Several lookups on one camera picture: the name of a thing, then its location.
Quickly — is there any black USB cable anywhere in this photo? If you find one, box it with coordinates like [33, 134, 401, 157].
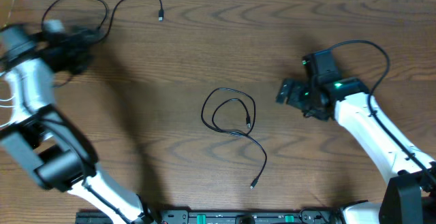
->
[200, 87, 268, 190]

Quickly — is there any white USB cable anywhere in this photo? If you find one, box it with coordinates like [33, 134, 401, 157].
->
[0, 96, 16, 128]

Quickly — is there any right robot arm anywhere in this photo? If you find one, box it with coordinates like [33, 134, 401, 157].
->
[277, 50, 435, 223]

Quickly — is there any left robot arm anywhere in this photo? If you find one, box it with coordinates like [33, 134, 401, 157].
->
[1, 21, 161, 223]

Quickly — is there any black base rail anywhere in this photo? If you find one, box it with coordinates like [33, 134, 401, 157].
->
[74, 209, 341, 224]

